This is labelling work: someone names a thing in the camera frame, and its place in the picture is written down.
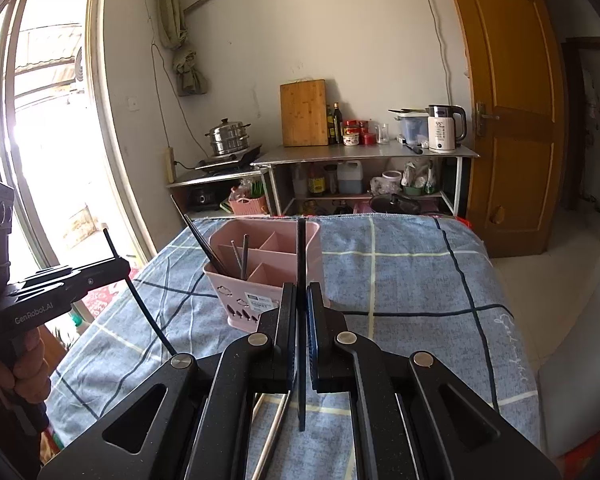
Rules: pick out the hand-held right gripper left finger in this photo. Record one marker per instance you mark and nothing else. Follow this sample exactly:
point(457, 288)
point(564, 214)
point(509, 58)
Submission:
point(280, 340)

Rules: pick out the knotted beige curtain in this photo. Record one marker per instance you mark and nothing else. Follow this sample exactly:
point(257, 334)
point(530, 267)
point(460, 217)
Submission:
point(187, 75)

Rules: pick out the wooden door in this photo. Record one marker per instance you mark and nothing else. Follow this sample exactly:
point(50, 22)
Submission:
point(510, 110)

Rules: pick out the plastic bags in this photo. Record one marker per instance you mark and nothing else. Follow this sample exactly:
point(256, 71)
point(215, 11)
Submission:
point(417, 175)

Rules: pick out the beige power strip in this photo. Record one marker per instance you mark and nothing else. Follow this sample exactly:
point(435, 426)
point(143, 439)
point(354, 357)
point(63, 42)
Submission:
point(169, 164)

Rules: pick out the brown sauce bottle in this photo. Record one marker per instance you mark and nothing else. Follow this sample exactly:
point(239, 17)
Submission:
point(316, 180)

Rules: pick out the black kitchen appliance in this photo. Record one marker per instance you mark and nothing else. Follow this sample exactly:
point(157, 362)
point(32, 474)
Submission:
point(200, 197)

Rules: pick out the dark oil bottle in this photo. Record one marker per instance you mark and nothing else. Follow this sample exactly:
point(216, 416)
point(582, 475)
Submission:
point(337, 125)

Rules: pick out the black pan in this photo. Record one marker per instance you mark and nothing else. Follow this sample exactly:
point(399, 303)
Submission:
point(395, 205)

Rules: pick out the outdoor fan unit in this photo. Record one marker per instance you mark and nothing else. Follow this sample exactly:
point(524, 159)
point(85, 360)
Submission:
point(78, 67)

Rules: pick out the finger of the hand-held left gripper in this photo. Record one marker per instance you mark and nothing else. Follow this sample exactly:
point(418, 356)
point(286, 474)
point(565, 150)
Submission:
point(100, 277)
point(50, 274)

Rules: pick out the low steel stand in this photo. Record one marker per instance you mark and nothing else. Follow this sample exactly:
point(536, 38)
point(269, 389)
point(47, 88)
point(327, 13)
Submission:
point(190, 180)

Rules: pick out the bamboo cutting board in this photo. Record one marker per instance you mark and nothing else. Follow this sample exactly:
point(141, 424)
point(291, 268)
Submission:
point(304, 110)

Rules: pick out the yellowish oil bottle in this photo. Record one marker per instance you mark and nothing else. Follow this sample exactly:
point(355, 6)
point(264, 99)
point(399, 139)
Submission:
point(330, 127)

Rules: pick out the black chopstick with silver band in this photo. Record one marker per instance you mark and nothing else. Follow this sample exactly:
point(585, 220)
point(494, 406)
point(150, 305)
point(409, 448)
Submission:
point(301, 250)
point(145, 310)

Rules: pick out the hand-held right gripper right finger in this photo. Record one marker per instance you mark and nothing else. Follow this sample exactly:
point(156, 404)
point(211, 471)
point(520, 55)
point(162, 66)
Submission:
point(320, 340)

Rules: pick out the black induction cooker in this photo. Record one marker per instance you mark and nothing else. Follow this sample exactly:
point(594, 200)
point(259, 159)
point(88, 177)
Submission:
point(220, 162)

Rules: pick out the pink storage basket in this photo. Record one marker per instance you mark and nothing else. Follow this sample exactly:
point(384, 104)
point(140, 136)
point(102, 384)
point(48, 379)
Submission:
point(247, 205)

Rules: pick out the white jar with red lid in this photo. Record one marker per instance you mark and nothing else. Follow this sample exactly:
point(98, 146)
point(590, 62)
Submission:
point(351, 135)

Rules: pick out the small red jar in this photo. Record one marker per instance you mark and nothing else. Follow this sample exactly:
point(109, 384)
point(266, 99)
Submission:
point(368, 138)

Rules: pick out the clear plastic container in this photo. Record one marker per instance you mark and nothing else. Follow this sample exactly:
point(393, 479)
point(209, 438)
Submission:
point(412, 127)

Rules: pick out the white wall switch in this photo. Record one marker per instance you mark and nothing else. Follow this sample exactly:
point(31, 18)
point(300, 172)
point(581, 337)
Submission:
point(134, 105)

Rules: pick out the grey refrigerator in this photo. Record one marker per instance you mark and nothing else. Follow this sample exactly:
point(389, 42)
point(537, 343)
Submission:
point(580, 360)

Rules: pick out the white electric kettle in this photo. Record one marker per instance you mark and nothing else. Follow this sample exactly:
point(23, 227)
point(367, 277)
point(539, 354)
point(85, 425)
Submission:
point(442, 132)

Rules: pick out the white bowl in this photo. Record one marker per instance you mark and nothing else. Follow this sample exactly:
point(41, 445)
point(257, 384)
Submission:
point(391, 180)

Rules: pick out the sliding glass door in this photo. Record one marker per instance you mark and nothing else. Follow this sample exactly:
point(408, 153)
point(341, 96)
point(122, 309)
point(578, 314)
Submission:
point(55, 135)

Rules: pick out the blue plaid cloth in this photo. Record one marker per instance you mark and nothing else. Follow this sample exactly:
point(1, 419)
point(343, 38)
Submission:
point(405, 270)

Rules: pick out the glass cup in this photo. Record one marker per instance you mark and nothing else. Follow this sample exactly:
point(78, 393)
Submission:
point(383, 134)

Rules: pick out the person's left hand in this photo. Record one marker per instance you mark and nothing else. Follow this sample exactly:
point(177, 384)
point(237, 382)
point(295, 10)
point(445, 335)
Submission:
point(30, 370)

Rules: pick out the pink plastic utensil basket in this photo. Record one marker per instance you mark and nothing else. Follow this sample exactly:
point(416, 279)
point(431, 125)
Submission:
point(260, 270)

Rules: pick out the pale wooden chopstick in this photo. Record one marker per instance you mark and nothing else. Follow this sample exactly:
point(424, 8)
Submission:
point(270, 435)

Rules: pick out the white plastic jug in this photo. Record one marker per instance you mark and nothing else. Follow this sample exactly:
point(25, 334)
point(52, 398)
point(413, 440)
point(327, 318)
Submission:
point(350, 180)

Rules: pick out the steel kitchen table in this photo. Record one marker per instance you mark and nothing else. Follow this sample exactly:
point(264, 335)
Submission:
point(330, 152)

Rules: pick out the metal chopstick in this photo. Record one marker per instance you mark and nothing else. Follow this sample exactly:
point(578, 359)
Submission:
point(239, 260)
point(235, 255)

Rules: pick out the steel steamer pot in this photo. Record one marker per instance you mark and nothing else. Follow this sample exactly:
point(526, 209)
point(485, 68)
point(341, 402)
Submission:
point(227, 137)

